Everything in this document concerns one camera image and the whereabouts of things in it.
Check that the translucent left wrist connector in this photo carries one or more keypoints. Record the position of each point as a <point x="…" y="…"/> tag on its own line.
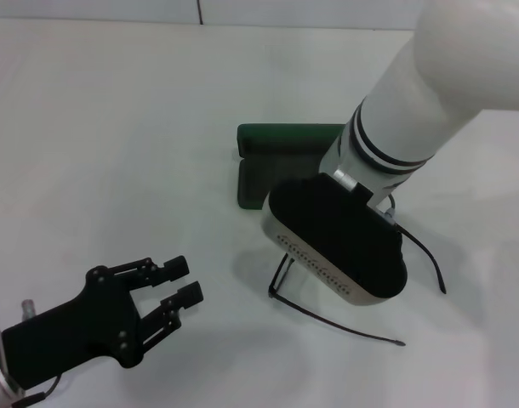
<point x="28" y="308"/>

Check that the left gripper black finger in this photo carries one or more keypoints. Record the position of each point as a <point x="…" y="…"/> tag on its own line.
<point x="187" y="297"/>
<point x="174" y="268"/>

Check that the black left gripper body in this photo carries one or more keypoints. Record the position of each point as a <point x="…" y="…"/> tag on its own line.
<point x="72" y="331"/>

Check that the green glasses case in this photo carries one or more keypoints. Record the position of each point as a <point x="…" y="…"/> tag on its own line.
<point x="259" y="187"/>

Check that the black glasses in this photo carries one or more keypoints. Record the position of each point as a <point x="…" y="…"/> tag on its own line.
<point x="442" y="288"/>

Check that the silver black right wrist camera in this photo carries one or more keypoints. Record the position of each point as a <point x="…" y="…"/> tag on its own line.
<point x="336" y="238"/>

